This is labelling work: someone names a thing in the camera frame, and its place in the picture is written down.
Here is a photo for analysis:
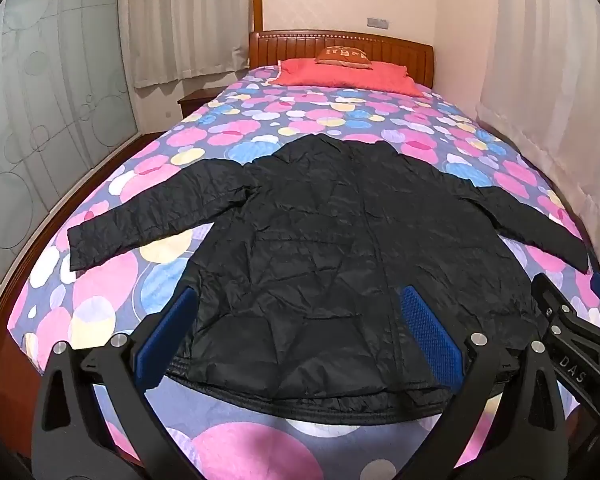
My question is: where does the wooden bed frame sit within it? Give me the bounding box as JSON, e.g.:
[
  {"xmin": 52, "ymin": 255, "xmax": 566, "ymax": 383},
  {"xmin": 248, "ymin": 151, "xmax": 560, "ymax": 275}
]
[{"xmin": 0, "ymin": 130, "xmax": 168, "ymax": 411}]

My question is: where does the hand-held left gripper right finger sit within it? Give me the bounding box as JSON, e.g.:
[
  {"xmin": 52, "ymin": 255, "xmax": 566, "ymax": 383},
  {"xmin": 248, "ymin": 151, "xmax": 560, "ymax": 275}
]
[{"xmin": 401, "ymin": 285, "xmax": 579, "ymax": 480}]

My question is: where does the small orange cushion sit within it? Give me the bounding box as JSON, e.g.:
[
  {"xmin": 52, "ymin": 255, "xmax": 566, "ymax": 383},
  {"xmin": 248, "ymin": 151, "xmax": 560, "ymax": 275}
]
[{"xmin": 314, "ymin": 45, "xmax": 373, "ymax": 67}]

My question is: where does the coral red pillow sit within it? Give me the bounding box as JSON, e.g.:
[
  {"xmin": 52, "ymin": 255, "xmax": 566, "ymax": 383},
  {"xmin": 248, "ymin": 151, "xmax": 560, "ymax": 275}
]
[{"xmin": 270, "ymin": 57, "xmax": 426, "ymax": 98}]

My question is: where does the wooden nightstand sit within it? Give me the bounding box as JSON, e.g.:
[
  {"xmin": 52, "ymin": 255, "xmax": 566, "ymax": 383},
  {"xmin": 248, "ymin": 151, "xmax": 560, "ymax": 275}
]
[{"xmin": 176, "ymin": 85, "xmax": 226, "ymax": 118}]

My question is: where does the cream window curtain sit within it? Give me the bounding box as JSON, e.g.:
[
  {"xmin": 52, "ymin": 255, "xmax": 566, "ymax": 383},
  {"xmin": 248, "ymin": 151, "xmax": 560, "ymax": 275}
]
[{"xmin": 122, "ymin": 0, "xmax": 256, "ymax": 90}]

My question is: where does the wooden headboard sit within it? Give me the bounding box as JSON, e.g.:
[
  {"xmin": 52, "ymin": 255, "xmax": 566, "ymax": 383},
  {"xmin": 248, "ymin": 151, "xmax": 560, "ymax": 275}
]
[{"xmin": 248, "ymin": 30, "xmax": 436, "ymax": 91}]

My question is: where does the bed with colourful circle sheet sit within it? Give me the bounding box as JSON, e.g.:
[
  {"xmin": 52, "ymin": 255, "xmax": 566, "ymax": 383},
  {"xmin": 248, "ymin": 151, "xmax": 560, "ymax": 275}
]
[{"xmin": 7, "ymin": 67, "xmax": 600, "ymax": 480}]

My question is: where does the cream wall curtain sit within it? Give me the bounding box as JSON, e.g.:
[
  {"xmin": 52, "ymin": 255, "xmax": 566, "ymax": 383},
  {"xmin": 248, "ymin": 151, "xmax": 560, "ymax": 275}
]
[{"xmin": 475, "ymin": 0, "xmax": 600, "ymax": 261}]

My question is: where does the frosted glass wardrobe door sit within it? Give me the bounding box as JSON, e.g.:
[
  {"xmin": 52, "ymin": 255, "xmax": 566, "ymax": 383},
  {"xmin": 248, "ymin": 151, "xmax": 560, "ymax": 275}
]
[{"xmin": 0, "ymin": 0, "xmax": 141, "ymax": 306}]

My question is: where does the black quilted jacket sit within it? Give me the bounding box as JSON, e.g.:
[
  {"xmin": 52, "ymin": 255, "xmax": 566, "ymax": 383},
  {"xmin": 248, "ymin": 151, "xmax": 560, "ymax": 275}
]
[{"xmin": 67, "ymin": 132, "xmax": 593, "ymax": 423}]

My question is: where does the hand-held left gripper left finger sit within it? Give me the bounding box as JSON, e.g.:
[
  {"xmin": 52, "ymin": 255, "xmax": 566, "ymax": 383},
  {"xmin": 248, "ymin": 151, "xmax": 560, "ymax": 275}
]
[{"xmin": 35, "ymin": 287, "xmax": 199, "ymax": 480}]

